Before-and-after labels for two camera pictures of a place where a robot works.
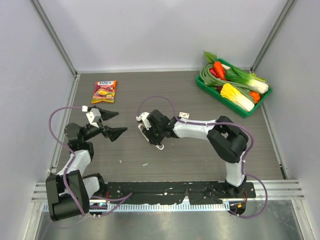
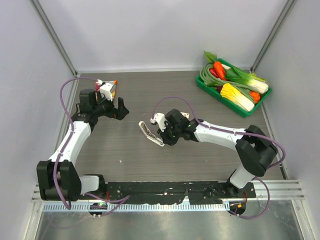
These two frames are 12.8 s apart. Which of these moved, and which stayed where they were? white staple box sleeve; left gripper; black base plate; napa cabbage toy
Moved: left gripper
Stayed: napa cabbage toy; black base plate; white staple box sleeve
